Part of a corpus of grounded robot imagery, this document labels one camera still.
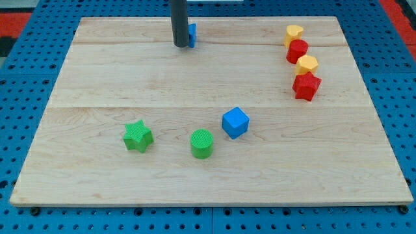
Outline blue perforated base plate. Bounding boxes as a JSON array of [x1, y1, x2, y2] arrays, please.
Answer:
[[1, 1, 415, 233]]

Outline green cylinder block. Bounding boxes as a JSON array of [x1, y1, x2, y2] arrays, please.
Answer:
[[190, 129, 213, 159]]

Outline red star block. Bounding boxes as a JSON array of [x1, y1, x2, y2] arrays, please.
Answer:
[[292, 71, 322, 101]]

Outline yellow heart block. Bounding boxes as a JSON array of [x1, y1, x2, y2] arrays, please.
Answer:
[[283, 25, 304, 48]]

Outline red cylinder block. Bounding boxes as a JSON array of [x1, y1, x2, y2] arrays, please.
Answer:
[[286, 39, 309, 64]]

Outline green star block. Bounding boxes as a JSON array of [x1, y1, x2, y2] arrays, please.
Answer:
[[123, 120, 154, 153]]

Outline blue cube block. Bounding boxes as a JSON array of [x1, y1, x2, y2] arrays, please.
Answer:
[[222, 107, 250, 139]]

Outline blue triangle block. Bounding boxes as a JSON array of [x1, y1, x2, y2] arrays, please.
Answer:
[[188, 23, 197, 48]]

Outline yellow hexagon block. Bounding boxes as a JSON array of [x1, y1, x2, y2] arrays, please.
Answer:
[[294, 55, 319, 75]]

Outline light wooden board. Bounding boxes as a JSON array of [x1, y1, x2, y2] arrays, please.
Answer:
[[10, 16, 413, 207]]

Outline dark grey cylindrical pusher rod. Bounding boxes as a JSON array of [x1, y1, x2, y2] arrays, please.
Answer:
[[169, 0, 189, 47]]

